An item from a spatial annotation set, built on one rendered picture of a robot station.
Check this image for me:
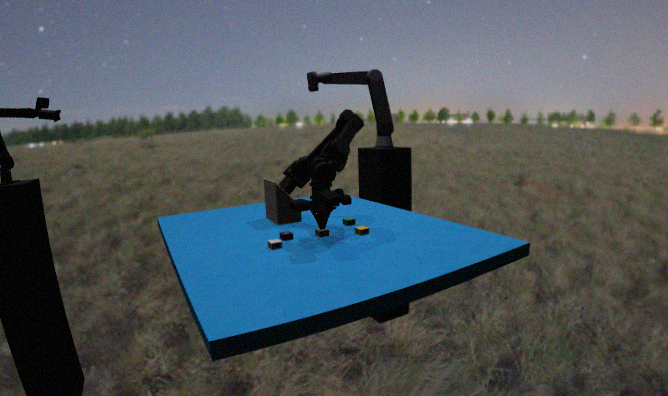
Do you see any yellow block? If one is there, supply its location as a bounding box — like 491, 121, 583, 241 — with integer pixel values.
355, 226, 369, 236

